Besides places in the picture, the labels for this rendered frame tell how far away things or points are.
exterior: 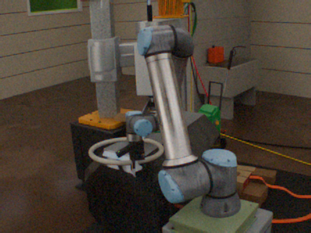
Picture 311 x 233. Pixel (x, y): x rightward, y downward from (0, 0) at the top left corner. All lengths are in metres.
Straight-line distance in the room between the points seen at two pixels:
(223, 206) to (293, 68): 5.95
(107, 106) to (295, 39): 4.75
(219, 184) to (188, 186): 0.15
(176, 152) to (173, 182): 0.12
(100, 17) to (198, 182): 2.18
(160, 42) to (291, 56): 5.99
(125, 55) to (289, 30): 4.60
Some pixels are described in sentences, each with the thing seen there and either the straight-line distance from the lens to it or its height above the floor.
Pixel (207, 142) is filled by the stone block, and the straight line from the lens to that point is 2.94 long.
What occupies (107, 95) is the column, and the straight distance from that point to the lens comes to 3.35.
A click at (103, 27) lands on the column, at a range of 3.25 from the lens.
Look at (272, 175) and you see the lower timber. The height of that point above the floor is 0.13.
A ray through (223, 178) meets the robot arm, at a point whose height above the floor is 1.12.
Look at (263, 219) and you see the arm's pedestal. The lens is 1.69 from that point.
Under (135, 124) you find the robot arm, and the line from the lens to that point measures 1.81.
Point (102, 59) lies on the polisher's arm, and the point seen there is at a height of 1.37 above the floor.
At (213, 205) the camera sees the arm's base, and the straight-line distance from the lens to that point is 1.54.
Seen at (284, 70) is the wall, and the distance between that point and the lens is 7.37.
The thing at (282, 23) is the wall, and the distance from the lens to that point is 7.28.
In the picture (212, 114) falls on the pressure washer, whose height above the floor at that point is 0.51.
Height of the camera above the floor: 1.81
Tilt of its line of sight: 18 degrees down
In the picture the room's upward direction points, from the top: 3 degrees counter-clockwise
